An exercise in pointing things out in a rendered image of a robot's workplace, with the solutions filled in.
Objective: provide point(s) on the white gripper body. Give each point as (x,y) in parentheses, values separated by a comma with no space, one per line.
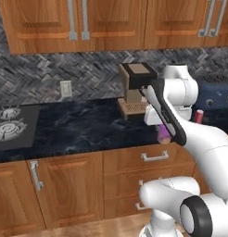
(152,116)

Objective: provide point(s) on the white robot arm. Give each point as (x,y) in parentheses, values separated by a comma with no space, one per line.
(211,154)

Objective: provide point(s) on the purple soda can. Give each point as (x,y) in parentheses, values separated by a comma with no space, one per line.
(164,134)

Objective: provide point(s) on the red soda can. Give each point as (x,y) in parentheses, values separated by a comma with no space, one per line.
(199,116)

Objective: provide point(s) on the brown and black coffee machine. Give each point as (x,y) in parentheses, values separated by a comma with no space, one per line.
(136,92)

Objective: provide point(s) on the wooden drawer front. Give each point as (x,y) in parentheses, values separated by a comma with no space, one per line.
(122,185)
(119,206)
(125,160)

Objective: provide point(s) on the dark blue toaster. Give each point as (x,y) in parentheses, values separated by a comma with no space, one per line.
(216,92)

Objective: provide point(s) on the wooden base cupboard door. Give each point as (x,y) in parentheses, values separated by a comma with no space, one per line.
(10,200)
(72,191)

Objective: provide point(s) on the grey hob with burners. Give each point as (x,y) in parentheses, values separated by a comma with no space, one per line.
(14,129)

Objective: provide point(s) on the white wall outlet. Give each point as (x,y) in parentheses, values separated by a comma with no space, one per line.
(66,89)

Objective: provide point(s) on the wooden wall cupboard door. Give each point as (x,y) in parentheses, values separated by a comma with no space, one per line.
(225,38)
(116,21)
(177,21)
(41,24)

